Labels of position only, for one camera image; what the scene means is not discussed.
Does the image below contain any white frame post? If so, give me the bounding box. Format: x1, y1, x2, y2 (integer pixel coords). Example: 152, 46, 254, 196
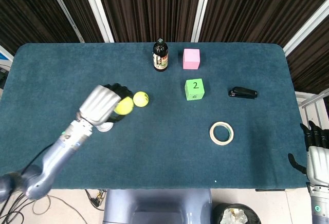
79, 0, 115, 43
191, 0, 214, 43
282, 0, 329, 57

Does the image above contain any thin grey frame post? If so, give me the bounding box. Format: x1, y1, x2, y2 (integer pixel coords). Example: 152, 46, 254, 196
43, 0, 85, 44

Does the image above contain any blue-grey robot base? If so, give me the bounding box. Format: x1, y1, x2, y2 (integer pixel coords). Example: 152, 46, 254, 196
102, 189, 214, 224

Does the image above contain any white tape roll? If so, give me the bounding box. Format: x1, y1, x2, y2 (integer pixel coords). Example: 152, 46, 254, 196
209, 121, 235, 146

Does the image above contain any yellow tennis ball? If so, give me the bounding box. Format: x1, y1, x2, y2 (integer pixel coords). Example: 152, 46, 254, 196
114, 96, 135, 116
133, 91, 150, 107

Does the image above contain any blue table cloth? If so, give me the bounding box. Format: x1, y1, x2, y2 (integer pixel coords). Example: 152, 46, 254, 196
0, 43, 305, 190

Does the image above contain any black trash bin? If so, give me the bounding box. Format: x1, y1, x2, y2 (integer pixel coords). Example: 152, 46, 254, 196
212, 202, 262, 224

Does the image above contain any white metal rack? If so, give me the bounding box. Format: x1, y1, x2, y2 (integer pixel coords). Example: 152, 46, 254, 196
295, 90, 329, 132

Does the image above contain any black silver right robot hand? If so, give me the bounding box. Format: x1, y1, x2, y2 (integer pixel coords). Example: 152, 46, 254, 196
287, 120, 329, 185

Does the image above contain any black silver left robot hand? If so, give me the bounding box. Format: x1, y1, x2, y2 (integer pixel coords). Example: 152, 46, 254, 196
78, 83, 134, 127

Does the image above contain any black plug cable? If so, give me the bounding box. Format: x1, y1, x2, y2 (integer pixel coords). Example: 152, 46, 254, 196
84, 189, 107, 211

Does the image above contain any grey floor cable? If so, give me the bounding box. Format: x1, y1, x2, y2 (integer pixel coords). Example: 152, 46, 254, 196
0, 192, 88, 224

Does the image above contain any dark brown curtain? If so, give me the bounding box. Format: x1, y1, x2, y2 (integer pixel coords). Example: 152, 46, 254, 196
0, 0, 329, 95

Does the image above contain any pink cube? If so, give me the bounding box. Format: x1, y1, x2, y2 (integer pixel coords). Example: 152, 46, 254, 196
182, 48, 201, 70

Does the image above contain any black device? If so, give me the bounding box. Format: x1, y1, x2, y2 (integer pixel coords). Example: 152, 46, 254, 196
0, 65, 11, 90

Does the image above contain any green numbered cube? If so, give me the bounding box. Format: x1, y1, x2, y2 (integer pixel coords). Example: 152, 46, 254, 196
184, 78, 206, 101

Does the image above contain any dark glass bottle with label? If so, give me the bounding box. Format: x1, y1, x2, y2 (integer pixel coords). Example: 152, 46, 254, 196
153, 38, 169, 72

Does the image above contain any clear plastic cup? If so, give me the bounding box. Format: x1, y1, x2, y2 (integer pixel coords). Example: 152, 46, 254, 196
96, 122, 114, 133

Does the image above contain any black stapler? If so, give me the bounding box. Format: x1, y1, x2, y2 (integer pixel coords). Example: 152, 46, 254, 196
228, 86, 258, 100

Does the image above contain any blue white board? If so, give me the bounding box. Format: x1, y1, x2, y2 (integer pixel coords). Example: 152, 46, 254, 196
0, 45, 14, 62

